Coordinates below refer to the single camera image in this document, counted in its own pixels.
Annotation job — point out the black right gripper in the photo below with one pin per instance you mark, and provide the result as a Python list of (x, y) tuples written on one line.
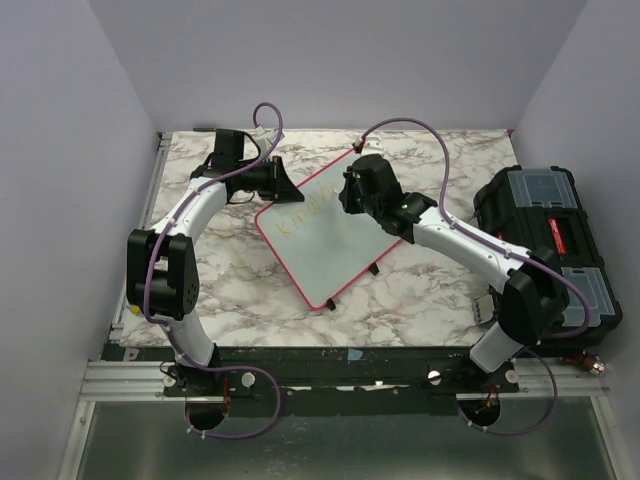
[(344, 196)]

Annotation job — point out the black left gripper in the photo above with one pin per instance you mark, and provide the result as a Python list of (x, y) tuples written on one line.
[(280, 188)]

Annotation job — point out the pink framed whiteboard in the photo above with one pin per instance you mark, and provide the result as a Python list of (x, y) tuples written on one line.
[(321, 248)]

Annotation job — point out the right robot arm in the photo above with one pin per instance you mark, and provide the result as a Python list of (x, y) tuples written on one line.
[(532, 291)]

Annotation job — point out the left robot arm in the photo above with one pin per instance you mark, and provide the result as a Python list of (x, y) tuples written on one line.
[(162, 278)]

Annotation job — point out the copper red connector plug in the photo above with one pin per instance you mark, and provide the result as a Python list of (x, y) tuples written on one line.
[(585, 362)]

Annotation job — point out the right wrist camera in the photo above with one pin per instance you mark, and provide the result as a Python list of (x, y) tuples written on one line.
[(367, 146)]

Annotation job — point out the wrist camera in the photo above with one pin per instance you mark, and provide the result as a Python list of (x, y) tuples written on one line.
[(264, 138), (367, 146)]

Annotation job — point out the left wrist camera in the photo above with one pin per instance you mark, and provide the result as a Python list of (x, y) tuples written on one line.
[(264, 138)]

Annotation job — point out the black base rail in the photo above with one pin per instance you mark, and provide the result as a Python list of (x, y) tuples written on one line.
[(316, 381)]

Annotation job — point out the aluminium frame profile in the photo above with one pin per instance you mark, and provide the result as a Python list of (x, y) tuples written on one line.
[(100, 380)]

